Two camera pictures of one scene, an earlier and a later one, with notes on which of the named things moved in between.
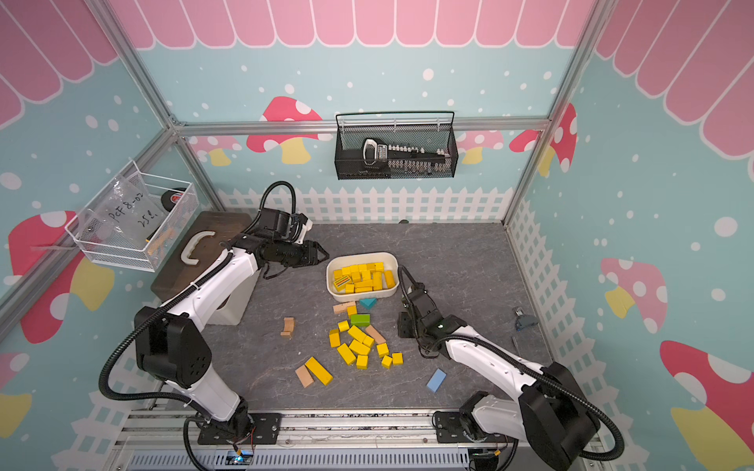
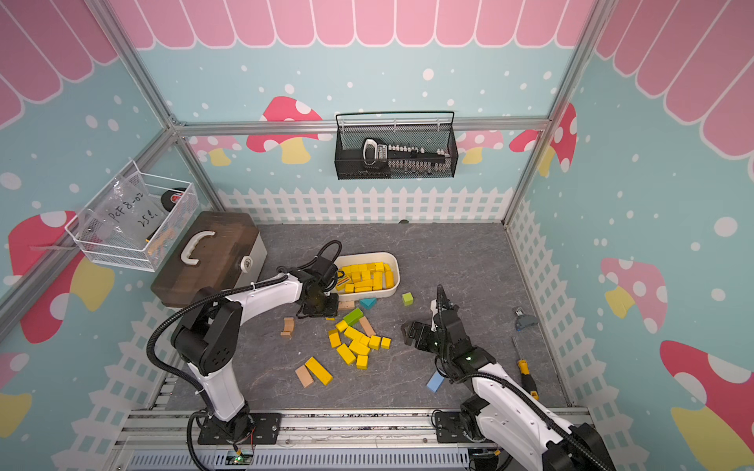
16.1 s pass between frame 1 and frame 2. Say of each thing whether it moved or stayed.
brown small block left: stayed
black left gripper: moved
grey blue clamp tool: stayed
